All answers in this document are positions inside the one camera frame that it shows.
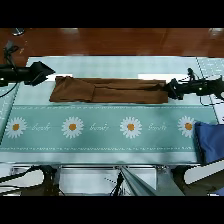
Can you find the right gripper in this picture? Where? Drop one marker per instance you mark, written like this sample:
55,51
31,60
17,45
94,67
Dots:
176,89

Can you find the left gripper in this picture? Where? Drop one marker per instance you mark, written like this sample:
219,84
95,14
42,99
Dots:
38,72

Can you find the brown T-shirt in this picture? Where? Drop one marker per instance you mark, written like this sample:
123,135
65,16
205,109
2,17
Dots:
110,90

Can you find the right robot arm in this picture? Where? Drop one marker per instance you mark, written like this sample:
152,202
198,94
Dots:
210,86

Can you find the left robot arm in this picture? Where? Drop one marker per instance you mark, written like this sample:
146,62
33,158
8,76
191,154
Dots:
13,74

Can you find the blue garment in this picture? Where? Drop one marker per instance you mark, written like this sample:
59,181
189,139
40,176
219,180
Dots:
211,140

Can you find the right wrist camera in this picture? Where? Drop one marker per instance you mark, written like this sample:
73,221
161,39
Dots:
191,74

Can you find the silver frame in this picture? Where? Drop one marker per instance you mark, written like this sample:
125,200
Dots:
143,185

